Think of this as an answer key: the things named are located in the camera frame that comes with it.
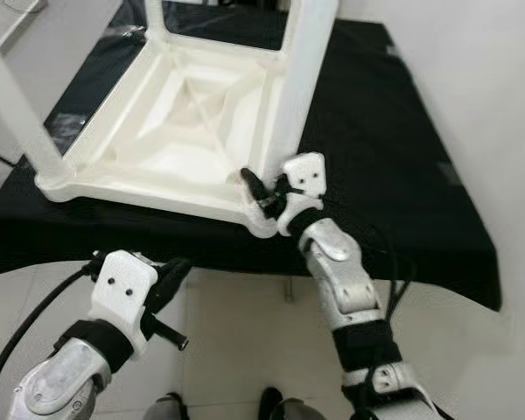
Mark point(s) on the clear tape cross patch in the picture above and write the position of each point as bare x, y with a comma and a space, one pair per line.
66, 127

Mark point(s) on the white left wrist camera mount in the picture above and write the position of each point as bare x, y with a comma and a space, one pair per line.
122, 284

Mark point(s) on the grey robot left leg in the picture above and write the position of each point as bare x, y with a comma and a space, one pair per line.
166, 409

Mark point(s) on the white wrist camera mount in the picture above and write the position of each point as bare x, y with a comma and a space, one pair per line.
304, 171
122, 284

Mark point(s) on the black tablecloth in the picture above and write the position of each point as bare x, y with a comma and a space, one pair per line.
376, 131

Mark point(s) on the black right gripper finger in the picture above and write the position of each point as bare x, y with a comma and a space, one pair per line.
254, 187

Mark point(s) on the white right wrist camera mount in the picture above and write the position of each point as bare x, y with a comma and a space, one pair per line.
304, 171

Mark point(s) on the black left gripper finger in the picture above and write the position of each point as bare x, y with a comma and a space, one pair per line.
172, 278

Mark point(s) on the clear tape strip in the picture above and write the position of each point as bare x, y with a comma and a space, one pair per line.
127, 31

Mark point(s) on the grey robot leg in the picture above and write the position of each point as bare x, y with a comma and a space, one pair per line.
289, 407
166, 409

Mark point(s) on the white plastic table top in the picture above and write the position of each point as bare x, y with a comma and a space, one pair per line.
184, 166

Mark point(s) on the grey tape piece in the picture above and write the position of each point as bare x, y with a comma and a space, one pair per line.
395, 51
449, 173

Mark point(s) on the grey robot right leg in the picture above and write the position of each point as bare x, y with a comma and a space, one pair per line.
289, 407

